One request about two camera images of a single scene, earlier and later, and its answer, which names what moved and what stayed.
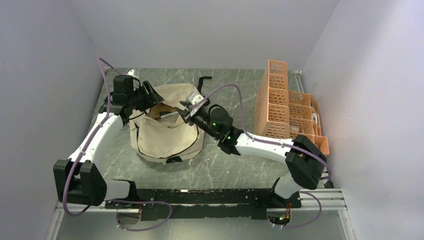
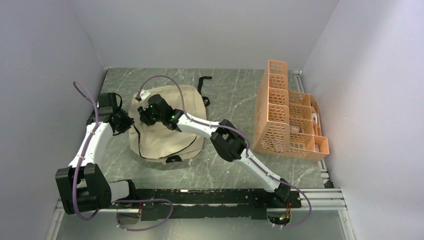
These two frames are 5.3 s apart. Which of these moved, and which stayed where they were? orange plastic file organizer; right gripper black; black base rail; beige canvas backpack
Moved: right gripper black
Stayed: black base rail; beige canvas backpack; orange plastic file organizer
